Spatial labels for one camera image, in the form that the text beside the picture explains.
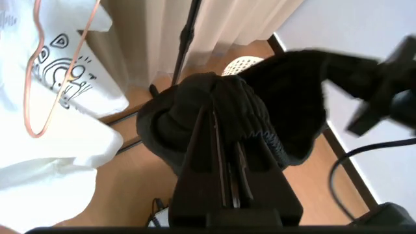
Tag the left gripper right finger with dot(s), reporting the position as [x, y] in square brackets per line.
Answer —
[269, 191]

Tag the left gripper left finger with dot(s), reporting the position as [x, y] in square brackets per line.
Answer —
[191, 195]

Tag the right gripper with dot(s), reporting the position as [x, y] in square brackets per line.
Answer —
[396, 84]

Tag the black garment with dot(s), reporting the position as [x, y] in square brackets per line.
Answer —
[292, 97]

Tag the white printed t-shirt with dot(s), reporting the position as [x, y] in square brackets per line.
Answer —
[48, 156]

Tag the pink clothes hanger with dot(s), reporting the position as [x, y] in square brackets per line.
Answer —
[27, 97]

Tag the white laundry basket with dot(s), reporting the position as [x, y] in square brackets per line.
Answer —
[242, 63]

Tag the black clothes rack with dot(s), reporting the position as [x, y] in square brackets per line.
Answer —
[187, 35]

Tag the beige curtain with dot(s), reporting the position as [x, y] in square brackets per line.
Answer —
[156, 39]

